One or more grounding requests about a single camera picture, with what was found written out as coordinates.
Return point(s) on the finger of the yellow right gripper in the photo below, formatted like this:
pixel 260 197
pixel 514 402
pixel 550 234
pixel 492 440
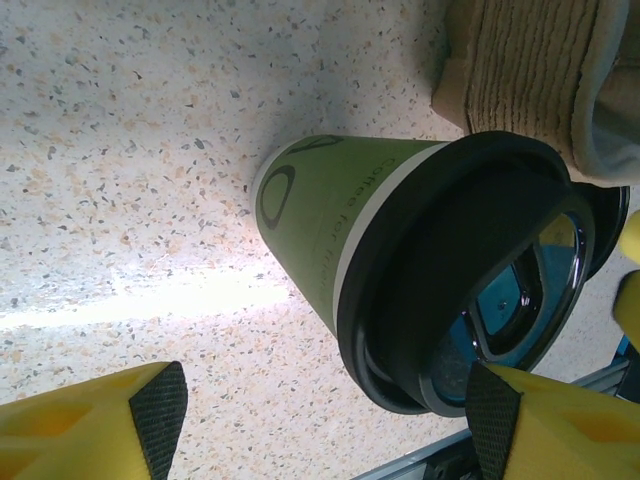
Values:
pixel 631 300
pixel 632 235

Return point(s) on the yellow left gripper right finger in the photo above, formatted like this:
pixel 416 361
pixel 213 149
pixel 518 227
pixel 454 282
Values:
pixel 575 440

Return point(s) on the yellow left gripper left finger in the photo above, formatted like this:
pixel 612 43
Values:
pixel 60 435

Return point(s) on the black plastic cup lid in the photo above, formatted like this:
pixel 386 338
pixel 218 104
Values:
pixel 450 225

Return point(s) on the green paper coffee cup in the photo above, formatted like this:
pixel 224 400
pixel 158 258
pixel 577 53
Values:
pixel 310 200

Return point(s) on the stack of pulp cup carriers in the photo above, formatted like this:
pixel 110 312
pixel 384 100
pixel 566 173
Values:
pixel 525 65

